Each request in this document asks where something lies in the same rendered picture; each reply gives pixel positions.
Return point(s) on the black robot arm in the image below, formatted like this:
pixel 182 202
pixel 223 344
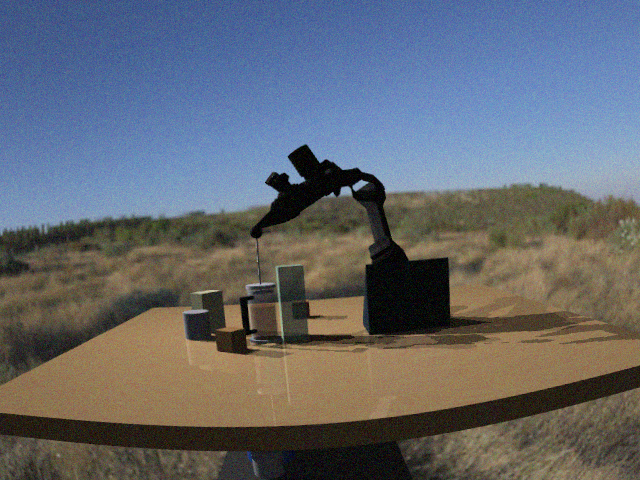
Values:
pixel 326 177

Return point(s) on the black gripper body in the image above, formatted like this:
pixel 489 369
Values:
pixel 293 203

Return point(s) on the french press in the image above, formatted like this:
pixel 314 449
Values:
pixel 262 306

